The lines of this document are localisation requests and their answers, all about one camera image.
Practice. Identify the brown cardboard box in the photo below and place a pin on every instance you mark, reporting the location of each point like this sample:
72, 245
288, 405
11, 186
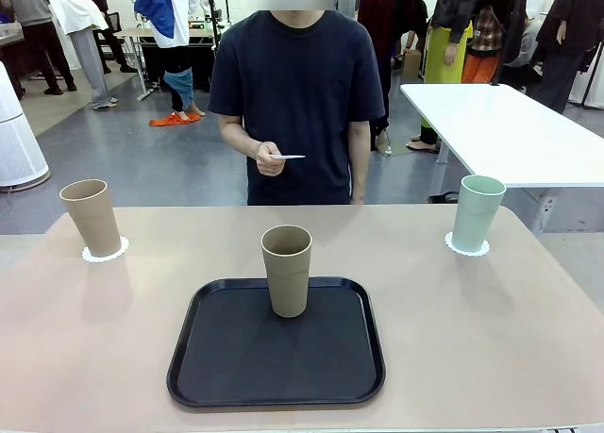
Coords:
411, 65

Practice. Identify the dark tan plastic cup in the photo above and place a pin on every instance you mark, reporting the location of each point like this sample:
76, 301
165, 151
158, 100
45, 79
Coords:
288, 291

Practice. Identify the mint green plastic cup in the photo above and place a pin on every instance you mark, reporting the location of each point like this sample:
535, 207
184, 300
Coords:
474, 225

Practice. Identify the white table top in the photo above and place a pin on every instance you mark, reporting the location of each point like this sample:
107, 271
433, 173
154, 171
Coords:
509, 131

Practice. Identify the light tan plastic cup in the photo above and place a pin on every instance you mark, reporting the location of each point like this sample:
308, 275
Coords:
94, 225

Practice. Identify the person's left hand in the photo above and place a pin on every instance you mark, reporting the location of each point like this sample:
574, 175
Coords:
359, 196

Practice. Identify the person's left forearm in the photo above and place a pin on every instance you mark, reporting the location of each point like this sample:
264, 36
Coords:
359, 159

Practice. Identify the white table leg black foot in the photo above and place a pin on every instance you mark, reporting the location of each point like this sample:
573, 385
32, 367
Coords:
442, 169

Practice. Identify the black tripod stand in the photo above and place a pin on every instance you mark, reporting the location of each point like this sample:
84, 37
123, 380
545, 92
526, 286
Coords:
216, 22

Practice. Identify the person's right hand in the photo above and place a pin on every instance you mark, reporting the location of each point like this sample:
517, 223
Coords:
271, 164

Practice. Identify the mannequin with blue white jacket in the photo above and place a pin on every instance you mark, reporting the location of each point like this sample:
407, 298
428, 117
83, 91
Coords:
165, 18

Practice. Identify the white scalloped paper coaster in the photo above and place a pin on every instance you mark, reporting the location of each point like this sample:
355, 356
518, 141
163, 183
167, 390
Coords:
483, 252
292, 157
89, 258

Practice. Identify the orange cloth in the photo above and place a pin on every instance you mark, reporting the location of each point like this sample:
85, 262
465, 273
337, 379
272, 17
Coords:
172, 121

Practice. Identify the person in black clothes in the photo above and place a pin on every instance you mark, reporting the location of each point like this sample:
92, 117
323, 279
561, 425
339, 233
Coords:
115, 27

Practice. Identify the wooden desk with white legs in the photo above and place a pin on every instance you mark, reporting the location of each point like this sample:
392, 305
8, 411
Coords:
198, 33

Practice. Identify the person in navy t-shirt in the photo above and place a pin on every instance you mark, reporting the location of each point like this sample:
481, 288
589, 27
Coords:
297, 84

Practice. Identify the mannequin in dark long coat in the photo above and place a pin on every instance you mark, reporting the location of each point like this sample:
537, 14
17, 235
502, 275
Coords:
571, 27

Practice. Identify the white table leg with socket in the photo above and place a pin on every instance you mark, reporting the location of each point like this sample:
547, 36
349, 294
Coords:
545, 211

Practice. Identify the black plastic serving tray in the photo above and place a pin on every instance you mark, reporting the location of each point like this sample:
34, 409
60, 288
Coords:
283, 362

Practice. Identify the mannequin with orange trousers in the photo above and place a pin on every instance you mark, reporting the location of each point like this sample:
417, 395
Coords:
481, 67

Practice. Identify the light wooden work table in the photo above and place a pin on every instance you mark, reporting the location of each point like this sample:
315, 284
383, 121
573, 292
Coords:
8, 32

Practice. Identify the person's right forearm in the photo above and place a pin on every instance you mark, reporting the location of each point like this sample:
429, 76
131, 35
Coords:
236, 136

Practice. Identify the black hanging coat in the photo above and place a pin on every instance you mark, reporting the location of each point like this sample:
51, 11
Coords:
512, 8

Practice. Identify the seated person in background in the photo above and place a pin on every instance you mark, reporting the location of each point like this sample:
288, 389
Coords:
521, 51

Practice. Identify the white perforated air purifier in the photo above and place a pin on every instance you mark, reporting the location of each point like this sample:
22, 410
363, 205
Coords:
19, 145

